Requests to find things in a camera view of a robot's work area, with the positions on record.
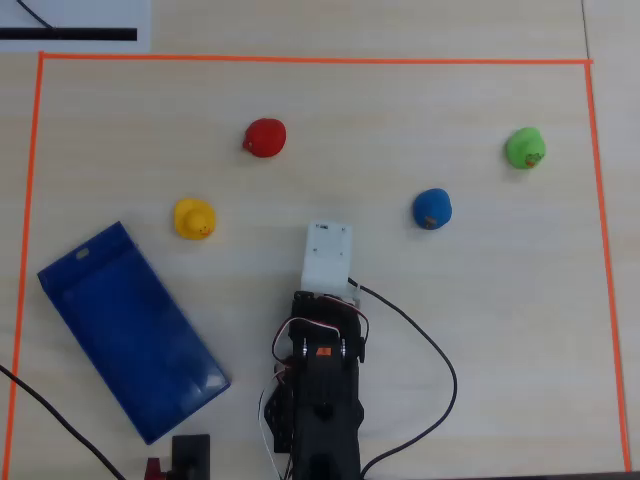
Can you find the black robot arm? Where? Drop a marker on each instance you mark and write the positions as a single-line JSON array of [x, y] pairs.
[[325, 390]]

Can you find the red rubber duck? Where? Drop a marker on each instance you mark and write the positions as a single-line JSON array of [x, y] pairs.
[[266, 137]]

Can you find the blue rubber duck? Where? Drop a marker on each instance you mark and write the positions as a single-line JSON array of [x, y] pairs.
[[433, 208]]

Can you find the yellow rubber duck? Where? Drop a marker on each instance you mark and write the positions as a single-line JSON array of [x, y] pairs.
[[194, 219]]

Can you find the green rubber duck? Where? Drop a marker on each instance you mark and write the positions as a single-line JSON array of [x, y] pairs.
[[524, 149]]

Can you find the orange tape strip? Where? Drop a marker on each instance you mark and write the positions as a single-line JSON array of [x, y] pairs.
[[320, 60], [606, 260], [22, 250]]

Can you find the blue plastic pouch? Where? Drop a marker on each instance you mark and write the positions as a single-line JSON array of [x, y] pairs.
[[130, 330]]

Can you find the small black red device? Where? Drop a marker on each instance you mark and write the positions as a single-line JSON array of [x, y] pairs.
[[191, 455]]

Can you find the black bar strip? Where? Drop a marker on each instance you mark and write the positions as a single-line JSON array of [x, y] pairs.
[[90, 34]]

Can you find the white paper sheet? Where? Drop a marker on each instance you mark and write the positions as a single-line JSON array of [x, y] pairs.
[[100, 15]]

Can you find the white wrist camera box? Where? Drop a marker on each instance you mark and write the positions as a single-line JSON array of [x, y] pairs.
[[327, 255]]

